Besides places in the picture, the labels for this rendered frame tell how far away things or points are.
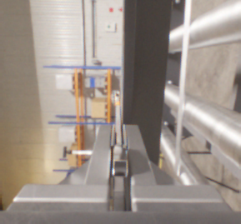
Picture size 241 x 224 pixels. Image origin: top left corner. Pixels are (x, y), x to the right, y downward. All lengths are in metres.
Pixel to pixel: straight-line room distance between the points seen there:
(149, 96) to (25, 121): 10.99
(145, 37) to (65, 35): 9.46
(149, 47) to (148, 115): 0.10
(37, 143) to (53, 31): 6.44
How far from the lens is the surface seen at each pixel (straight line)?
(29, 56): 10.31
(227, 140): 0.47
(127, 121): 0.18
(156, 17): 0.25
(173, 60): 1.22
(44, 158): 11.80
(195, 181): 0.74
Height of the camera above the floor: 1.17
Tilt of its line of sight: 1 degrees down
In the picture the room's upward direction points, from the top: 89 degrees counter-clockwise
